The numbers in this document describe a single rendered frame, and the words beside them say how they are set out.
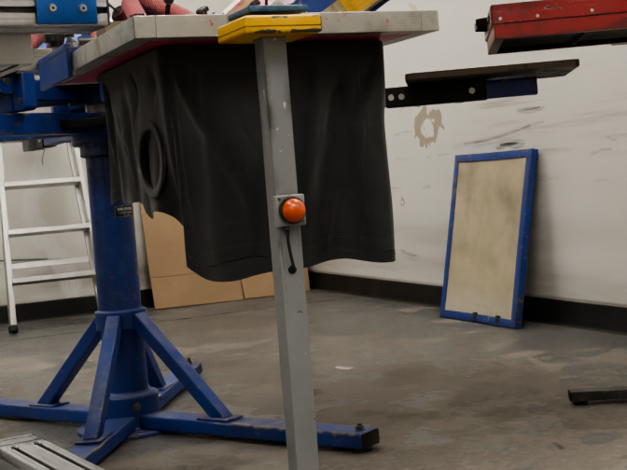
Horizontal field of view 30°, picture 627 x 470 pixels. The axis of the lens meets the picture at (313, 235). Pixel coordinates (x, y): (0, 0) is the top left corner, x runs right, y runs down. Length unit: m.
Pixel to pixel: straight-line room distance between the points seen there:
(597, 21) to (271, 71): 1.44
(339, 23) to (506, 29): 1.05
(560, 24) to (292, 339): 1.51
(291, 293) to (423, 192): 4.00
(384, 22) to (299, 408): 0.73
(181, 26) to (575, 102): 2.92
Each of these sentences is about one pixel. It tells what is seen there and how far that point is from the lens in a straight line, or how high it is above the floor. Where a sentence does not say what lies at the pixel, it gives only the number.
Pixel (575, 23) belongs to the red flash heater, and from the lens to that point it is 3.14.
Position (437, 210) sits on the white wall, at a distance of 5.73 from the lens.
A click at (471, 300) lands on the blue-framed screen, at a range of 5.22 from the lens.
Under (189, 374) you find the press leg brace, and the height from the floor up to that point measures 0.17.
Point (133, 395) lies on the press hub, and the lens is 3.43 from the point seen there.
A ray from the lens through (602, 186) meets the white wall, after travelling 4.65.
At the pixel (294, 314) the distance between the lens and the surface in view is 1.87.
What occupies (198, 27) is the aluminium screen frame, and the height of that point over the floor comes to 0.97.
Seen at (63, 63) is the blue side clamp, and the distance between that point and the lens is 2.49.
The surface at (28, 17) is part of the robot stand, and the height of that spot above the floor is 0.96.
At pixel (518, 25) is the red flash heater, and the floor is 1.05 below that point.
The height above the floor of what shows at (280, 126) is 0.78.
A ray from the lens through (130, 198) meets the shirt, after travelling 2.42.
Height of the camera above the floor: 0.71
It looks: 3 degrees down
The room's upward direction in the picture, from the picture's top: 4 degrees counter-clockwise
